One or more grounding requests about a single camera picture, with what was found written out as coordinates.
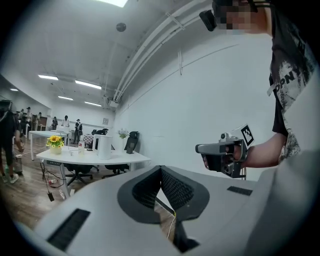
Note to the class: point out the white electric kettle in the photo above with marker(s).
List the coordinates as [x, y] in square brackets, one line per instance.
[103, 147]

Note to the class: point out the person's right forearm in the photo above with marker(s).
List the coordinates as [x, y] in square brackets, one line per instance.
[265, 152]

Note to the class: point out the person's black white printed t-shirt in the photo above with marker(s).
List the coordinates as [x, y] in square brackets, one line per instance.
[287, 75]

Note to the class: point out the black high-back office chair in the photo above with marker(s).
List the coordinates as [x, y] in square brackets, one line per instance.
[132, 142]

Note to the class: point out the person's head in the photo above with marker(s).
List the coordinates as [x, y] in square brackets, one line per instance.
[240, 15]

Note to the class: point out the white ceiling pipe run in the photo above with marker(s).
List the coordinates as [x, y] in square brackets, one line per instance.
[150, 47]

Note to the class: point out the clear plastic bottle red label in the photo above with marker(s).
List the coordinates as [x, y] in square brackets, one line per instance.
[81, 146]

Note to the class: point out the empty clear plastic bottle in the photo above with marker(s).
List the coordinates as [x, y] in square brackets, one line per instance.
[61, 194]

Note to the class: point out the person's right hand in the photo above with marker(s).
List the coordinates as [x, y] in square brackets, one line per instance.
[205, 162]

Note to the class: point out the white flowers in white vase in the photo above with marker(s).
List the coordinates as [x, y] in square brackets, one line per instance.
[123, 136]

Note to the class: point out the long ceiling light strip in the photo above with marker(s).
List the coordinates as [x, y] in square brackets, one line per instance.
[92, 103]
[88, 84]
[48, 77]
[65, 98]

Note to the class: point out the sunflower bouquet in yellow pot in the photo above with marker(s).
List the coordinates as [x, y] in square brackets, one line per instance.
[55, 143]

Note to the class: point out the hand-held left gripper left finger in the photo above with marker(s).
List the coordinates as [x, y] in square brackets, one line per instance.
[146, 192]

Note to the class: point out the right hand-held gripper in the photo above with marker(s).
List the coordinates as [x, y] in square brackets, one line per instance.
[225, 148]

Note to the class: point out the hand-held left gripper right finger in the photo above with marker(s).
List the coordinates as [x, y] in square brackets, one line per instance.
[180, 191]

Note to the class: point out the white curved desk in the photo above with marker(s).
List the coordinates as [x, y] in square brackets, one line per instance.
[120, 157]

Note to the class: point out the black head-worn camera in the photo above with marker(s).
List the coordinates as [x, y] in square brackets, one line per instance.
[208, 19]

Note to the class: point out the round grey ceiling fixture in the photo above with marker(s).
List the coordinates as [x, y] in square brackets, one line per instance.
[120, 26]

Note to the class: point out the small framed wall sign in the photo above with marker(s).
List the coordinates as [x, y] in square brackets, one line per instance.
[105, 121]

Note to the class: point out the black power adapter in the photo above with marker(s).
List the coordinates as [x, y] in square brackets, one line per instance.
[51, 196]

